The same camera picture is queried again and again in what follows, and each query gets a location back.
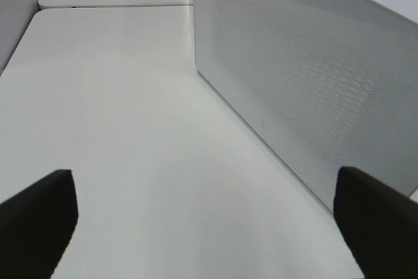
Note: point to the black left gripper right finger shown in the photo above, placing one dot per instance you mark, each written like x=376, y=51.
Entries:
x=378, y=224

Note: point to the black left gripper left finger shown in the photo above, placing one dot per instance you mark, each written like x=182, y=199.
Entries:
x=37, y=225

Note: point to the white microwave door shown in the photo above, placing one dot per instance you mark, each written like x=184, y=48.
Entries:
x=325, y=83

